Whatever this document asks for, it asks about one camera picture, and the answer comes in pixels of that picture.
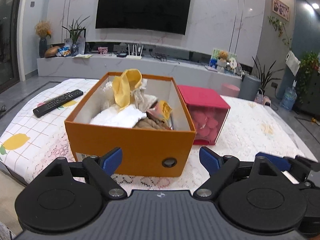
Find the white hanging cloth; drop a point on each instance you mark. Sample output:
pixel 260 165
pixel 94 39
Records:
pixel 292 62

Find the framed wall picture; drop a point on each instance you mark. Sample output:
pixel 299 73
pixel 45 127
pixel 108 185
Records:
pixel 281 9

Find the white wifi router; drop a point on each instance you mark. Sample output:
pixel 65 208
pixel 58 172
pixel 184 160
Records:
pixel 135 52

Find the black remote control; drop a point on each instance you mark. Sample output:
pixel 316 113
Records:
pixel 56 102

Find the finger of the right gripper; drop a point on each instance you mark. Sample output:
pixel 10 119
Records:
pixel 281 163

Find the teddy bear decoration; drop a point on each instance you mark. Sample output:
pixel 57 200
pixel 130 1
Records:
pixel 223 56

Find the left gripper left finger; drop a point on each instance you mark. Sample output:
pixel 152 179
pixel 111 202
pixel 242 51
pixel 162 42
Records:
pixel 99 171

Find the black wall television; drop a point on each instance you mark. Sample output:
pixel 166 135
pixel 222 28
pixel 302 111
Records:
pixel 158 15

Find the blue water bottle jug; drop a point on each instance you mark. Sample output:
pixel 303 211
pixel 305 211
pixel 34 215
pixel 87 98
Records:
pixel 289 98

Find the dark cabinet with plants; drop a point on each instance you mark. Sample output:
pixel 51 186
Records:
pixel 307 86

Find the yellow cloth pouch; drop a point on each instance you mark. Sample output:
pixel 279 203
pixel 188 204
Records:
pixel 124 85

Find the pink space heater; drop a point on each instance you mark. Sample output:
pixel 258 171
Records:
pixel 266 101

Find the orange cardboard box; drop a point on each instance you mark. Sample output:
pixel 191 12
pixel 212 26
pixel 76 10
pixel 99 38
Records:
pixel 146 152

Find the green potted plant left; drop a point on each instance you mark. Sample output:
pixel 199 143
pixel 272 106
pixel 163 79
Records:
pixel 74 30

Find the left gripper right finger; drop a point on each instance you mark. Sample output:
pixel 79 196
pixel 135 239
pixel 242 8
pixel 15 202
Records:
pixel 221 172

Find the red lidded clear box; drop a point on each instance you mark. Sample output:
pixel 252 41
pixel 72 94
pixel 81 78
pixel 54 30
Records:
pixel 208 112

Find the grey pedal trash can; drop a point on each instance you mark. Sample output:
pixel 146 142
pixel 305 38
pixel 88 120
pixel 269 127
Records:
pixel 249 87

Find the dried flowers vase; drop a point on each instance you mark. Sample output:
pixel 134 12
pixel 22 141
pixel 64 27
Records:
pixel 43 30

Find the tall leafy floor plant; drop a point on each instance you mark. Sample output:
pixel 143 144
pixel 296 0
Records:
pixel 265 75

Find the pink waste bin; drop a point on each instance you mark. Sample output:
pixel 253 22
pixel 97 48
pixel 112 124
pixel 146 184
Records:
pixel 230 90

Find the white fluffy cloth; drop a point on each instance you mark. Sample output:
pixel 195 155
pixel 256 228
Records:
pixel 116 117

